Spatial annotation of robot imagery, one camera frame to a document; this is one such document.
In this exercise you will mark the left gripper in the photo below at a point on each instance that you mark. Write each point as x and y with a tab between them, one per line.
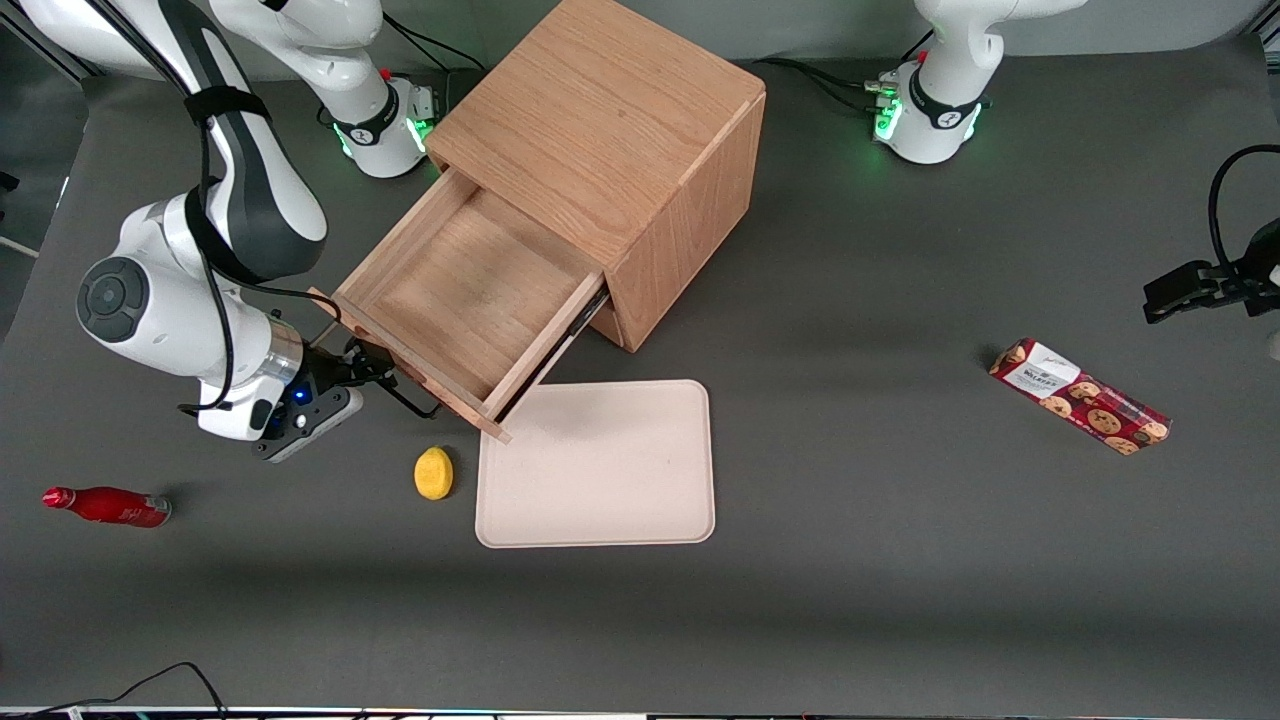
1256	272

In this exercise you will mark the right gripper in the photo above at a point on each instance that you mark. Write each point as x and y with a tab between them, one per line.
328	372

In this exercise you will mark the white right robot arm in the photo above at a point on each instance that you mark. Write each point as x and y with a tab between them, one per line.
160	310

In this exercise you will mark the oak wooden drawer cabinet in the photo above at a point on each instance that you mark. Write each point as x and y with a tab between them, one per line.
600	110

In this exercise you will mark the yellow lemon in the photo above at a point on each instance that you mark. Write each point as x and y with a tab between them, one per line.
433	474

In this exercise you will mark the red cookie box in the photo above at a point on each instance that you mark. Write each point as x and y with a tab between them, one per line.
1085	398

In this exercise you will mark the beige rectangular tray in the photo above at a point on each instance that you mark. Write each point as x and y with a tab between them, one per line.
610	470

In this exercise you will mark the red soda bottle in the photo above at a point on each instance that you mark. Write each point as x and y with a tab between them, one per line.
110	505

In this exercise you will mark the dark grey table mat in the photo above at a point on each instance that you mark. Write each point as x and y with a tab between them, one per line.
900	560

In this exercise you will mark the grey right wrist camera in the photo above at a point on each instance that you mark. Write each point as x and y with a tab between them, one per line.
315	425

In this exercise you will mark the aluminium frame rail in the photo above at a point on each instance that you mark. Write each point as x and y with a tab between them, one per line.
75	62
1268	38

